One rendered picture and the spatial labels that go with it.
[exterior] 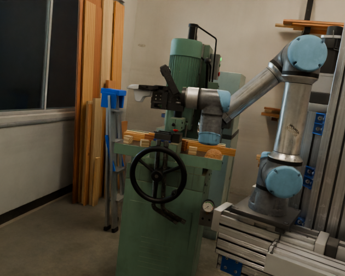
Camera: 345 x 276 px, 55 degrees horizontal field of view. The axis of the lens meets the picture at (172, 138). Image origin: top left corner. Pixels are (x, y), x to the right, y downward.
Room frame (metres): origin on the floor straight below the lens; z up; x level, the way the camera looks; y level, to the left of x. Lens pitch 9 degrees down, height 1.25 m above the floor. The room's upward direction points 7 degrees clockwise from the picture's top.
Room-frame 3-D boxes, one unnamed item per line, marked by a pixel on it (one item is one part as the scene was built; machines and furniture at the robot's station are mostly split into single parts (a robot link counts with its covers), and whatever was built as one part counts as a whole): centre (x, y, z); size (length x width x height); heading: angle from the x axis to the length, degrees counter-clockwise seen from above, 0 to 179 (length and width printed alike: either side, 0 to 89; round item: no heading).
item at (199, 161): (1.81, 0.01, 0.87); 0.61 x 0.30 x 0.06; 79
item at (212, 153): (1.79, -0.24, 0.92); 0.14 x 0.09 x 0.04; 169
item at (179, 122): (1.94, -0.02, 1.03); 0.14 x 0.07 x 0.09; 169
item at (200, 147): (1.91, -0.04, 0.92); 0.67 x 0.02 x 0.04; 79
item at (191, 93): (1.17, -0.05, 1.22); 0.08 x 0.05 x 0.08; 174
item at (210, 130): (1.18, -0.13, 1.12); 0.11 x 0.08 x 0.11; 174
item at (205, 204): (1.66, -0.23, 0.65); 0.06 x 0.04 x 0.08; 79
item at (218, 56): (2.20, -0.21, 1.40); 0.10 x 0.06 x 0.16; 169
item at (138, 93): (1.17, 0.14, 1.21); 0.09 x 0.03 x 0.06; 84
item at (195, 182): (2.04, -0.04, 0.76); 0.57 x 0.45 x 0.09; 169
